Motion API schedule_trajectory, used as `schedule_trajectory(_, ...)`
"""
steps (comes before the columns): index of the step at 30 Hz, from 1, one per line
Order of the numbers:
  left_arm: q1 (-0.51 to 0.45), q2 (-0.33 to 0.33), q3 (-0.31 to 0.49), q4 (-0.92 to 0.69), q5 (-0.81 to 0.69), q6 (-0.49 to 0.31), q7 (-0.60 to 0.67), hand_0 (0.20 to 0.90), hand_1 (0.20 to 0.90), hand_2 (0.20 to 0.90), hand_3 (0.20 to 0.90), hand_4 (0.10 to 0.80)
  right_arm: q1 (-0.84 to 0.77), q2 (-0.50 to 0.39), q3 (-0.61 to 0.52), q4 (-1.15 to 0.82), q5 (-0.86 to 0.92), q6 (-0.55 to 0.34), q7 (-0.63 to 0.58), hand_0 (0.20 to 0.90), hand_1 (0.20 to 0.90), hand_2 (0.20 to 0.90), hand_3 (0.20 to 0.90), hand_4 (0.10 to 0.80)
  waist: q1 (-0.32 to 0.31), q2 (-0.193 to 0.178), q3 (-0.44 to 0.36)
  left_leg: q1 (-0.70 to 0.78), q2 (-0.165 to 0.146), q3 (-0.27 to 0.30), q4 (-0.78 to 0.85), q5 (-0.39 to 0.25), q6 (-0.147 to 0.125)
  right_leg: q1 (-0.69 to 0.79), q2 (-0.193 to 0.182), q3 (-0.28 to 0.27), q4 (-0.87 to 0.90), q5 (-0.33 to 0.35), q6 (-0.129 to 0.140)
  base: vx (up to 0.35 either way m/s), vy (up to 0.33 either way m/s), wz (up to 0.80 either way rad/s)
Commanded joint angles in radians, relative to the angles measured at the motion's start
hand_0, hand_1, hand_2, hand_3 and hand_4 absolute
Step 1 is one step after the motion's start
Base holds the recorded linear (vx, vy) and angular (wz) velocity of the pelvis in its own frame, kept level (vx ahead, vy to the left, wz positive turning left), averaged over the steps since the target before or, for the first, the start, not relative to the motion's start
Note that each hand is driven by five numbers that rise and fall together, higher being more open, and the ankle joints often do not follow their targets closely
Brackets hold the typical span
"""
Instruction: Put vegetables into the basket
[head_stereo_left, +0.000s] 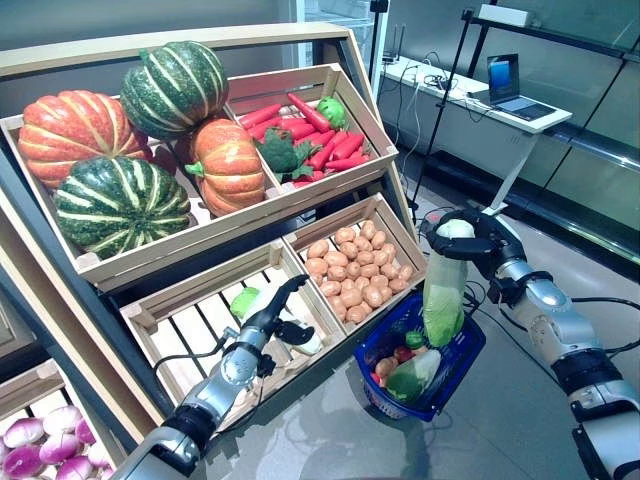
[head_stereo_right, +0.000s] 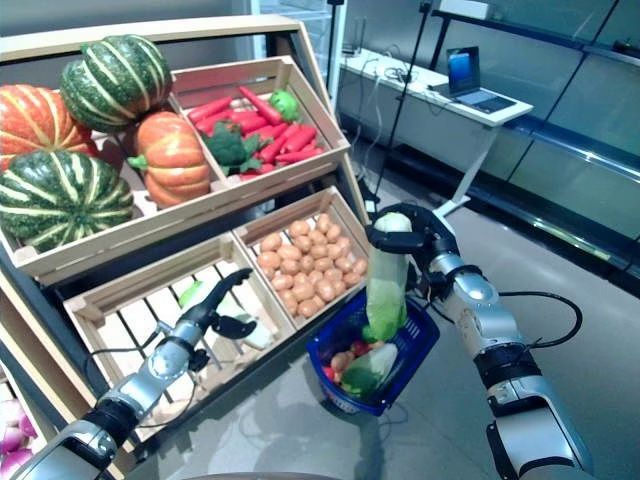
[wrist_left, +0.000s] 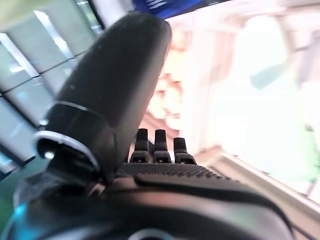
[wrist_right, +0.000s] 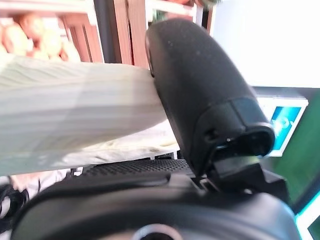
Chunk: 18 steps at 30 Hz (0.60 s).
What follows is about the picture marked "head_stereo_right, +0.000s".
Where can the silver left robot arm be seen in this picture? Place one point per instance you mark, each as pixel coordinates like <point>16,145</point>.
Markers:
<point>160,360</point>

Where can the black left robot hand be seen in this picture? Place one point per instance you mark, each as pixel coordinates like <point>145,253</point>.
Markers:
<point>215,300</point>

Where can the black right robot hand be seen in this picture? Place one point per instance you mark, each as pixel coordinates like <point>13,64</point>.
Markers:
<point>430,230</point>

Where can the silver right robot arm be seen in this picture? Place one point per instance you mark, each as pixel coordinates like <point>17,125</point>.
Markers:
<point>500,325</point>

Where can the napa cabbage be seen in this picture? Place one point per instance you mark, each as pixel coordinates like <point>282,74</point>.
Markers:
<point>372,367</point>
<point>257,339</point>
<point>385,290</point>

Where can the open laptop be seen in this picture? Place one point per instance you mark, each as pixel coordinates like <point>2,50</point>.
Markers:
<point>462,70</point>

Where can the green striped pumpkin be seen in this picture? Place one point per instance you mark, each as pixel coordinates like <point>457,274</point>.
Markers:
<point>115,80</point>
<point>60,200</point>

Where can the wooden display shelf frame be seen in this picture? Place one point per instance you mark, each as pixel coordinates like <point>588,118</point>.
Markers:
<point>150,36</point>

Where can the white box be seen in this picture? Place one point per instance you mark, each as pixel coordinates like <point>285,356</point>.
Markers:
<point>475,9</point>

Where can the white desk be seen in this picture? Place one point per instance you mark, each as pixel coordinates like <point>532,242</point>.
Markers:
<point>425,120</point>

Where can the large orange pumpkin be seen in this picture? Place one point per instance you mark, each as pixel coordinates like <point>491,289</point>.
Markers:
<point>35,120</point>

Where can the red tomato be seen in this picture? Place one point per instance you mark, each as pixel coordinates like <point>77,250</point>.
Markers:
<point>329,374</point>

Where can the wooden slat crate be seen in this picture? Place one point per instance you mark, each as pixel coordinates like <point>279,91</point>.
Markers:
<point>150,222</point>
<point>125,287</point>
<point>285,220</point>
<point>225,75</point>

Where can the dark green broccoli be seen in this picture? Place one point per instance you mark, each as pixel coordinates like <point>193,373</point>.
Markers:
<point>227,147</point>

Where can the red carrot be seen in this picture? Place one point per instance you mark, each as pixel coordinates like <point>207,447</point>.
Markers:
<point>217,121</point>
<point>299,139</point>
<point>260,105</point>
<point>300,156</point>
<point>210,109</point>

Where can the green bell pepper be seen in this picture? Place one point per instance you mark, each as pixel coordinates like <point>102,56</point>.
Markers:
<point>371,334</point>

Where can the blue plastic shopping basket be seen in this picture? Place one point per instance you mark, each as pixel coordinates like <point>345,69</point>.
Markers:
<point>420,330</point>

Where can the black tripod stand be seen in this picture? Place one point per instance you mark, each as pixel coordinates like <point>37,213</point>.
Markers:
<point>402,100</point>

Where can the orange pumpkin with green stem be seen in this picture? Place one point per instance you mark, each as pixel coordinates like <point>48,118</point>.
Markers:
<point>172,160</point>

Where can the red apple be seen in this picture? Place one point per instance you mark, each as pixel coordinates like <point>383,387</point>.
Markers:
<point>360,348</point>

